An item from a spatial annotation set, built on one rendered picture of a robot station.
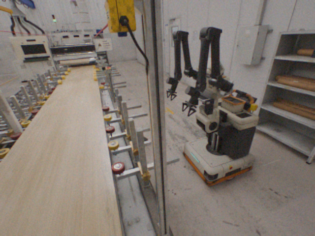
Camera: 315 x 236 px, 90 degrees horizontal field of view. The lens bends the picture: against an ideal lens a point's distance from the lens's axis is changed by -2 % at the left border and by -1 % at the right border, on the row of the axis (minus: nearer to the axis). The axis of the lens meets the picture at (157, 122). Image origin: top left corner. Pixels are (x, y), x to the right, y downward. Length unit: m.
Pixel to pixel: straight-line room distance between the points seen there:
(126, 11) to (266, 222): 1.97
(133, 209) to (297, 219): 1.60
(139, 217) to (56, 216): 0.46
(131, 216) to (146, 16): 1.04
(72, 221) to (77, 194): 0.14
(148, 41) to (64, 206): 0.83
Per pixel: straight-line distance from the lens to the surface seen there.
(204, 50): 1.26
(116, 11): 0.38
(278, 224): 2.07
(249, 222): 1.96
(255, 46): 3.36
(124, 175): 1.07
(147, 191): 1.13
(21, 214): 1.06
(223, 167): 1.96
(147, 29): 0.41
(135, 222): 1.12
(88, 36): 5.81
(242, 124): 1.78
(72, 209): 0.93
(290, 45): 3.12
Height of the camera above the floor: 1.59
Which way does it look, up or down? 29 degrees down
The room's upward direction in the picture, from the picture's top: 4 degrees counter-clockwise
